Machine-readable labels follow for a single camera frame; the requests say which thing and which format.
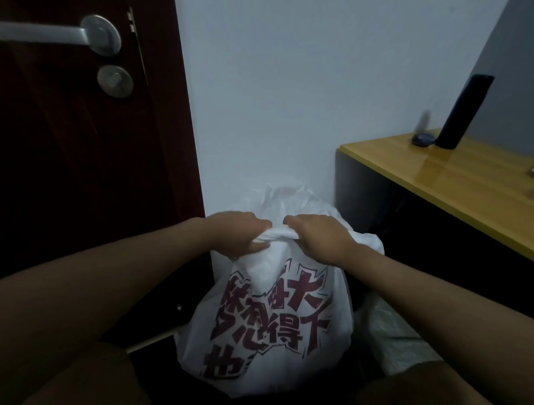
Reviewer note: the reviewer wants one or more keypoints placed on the person's left hand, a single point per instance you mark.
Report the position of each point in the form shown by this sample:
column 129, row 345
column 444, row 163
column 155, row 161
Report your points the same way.
column 240, row 233

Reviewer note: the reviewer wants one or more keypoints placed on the person's right hand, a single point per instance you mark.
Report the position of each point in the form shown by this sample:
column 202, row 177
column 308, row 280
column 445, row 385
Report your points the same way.
column 325, row 238

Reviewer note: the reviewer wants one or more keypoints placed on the white bag with red print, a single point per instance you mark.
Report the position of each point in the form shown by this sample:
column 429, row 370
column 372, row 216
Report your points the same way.
column 283, row 317

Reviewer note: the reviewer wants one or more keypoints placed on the grey woven sack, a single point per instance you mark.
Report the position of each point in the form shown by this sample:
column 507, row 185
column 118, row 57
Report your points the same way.
column 392, row 334

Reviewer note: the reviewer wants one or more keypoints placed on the person's left forearm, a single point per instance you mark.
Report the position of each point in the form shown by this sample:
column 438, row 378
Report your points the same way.
column 92, row 300

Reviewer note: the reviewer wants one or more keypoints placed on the person's right forearm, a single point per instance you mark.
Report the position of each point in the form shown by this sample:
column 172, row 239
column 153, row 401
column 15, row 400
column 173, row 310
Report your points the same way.
column 459, row 308

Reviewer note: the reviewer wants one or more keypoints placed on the person's right leg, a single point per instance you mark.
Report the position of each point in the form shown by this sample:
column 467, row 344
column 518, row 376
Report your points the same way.
column 421, row 384

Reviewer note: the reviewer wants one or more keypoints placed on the person's leg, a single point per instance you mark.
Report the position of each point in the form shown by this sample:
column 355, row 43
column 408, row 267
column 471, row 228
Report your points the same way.
column 421, row 384
column 87, row 375

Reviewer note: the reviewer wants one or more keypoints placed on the person's left leg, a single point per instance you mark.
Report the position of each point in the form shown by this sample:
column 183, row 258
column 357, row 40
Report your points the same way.
column 87, row 375

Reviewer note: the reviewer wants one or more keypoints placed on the small dark round case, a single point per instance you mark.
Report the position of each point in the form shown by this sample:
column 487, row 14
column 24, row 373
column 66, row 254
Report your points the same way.
column 423, row 139

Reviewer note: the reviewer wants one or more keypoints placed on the dark brown wooden door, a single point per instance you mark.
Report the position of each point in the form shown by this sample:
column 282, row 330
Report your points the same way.
column 175, row 104

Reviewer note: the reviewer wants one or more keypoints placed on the yellow wooden desk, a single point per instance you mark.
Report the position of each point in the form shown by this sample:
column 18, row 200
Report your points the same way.
column 459, row 179

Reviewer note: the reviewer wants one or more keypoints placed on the black cylindrical bottle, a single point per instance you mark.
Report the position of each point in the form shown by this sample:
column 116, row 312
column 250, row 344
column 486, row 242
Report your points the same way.
column 464, row 112

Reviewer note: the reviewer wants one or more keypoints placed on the silver thumb-turn lock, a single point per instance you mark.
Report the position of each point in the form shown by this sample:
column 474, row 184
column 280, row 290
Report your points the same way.
column 115, row 81

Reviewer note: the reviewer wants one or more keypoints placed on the silver door latch plate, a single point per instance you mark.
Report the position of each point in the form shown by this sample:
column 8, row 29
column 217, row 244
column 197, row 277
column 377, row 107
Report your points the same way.
column 137, row 41

